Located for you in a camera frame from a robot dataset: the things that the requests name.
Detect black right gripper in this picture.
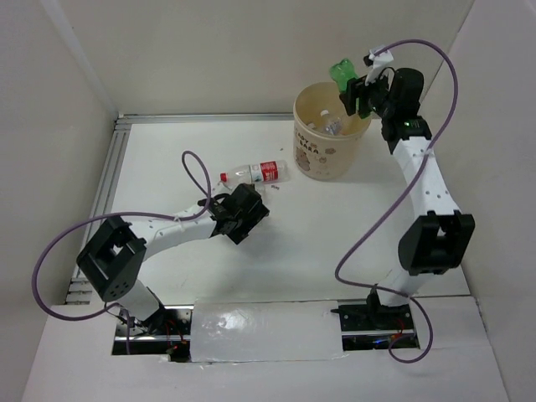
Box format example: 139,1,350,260
338,66,395,119

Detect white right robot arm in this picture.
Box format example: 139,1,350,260
348,67,476,328

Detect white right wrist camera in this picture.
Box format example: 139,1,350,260
363,45,394,85

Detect green plastic bottle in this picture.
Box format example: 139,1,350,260
329,58,358,93

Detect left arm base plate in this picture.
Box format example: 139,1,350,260
111,305,193,363

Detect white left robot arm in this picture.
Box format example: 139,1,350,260
76,184,270,334

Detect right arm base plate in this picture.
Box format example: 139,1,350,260
330,301,420,352

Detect aluminium frame rails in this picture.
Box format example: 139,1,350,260
64,111,415,305

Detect clear bottle blue white label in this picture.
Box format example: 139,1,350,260
318,110,348,136

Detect beige cartoon bin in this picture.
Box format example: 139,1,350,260
293,82,372,181

